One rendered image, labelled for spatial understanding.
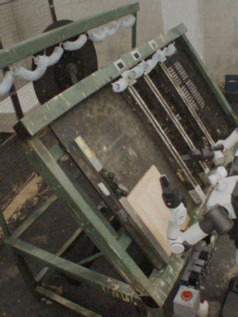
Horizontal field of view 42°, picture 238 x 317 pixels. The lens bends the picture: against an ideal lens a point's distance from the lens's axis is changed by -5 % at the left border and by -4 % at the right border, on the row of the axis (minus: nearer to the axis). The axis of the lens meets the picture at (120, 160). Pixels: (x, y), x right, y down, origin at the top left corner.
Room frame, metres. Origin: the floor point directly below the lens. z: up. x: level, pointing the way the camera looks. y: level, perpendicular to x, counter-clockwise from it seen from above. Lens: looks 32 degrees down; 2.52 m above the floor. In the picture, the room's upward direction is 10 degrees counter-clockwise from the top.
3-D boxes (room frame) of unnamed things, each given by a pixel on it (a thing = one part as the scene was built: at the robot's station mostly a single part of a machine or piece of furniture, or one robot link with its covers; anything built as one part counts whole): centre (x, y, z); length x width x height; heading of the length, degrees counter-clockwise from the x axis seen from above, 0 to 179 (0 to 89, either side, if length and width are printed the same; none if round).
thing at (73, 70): (2.51, 0.26, 1.85); 0.80 x 0.06 x 0.80; 144
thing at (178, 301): (1.01, -0.23, 0.84); 0.12 x 0.12 x 0.18; 54
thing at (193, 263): (1.41, -0.43, 0.69); 0.50 x 0.14 x 0.24; 144
